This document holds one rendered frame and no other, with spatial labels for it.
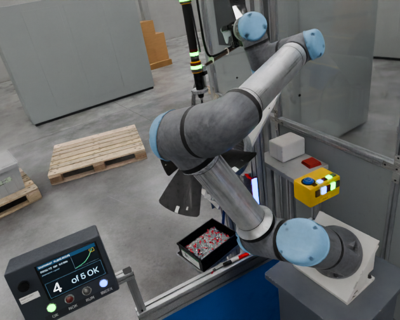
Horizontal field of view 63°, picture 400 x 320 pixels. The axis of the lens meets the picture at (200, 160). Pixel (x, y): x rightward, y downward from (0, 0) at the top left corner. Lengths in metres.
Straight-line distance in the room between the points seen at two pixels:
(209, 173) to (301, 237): 0.29
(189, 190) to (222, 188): 0.75
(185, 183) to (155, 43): 8.22
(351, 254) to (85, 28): 6.40
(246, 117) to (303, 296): 0.61
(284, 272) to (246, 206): 0.35
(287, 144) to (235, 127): 1.31
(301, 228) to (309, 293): 0.27
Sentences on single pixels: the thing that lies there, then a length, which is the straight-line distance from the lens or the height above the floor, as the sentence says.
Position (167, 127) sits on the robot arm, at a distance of 0.70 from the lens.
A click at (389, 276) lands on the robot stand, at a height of 1.00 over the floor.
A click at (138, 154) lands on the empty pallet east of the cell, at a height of 0.09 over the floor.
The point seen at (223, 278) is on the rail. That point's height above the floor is 0.82.
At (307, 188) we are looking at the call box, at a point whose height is 1.07.
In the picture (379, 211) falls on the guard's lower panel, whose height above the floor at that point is 0.70.
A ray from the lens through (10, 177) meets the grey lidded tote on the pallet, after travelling 4.14.
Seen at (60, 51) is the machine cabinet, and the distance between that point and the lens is 6.81.
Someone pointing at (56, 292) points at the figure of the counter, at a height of 1.15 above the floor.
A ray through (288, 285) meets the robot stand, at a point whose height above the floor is 1.00.
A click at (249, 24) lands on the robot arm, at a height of 1.73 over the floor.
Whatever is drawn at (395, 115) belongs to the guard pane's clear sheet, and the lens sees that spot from 1.64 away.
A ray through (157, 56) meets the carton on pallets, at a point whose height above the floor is 0.28.
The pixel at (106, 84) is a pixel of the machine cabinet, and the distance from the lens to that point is 7.08.
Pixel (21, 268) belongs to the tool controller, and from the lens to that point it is 1.05.
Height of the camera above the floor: 1.84
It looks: 28 degrees down
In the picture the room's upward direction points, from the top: 10 degrees counter-clockwise
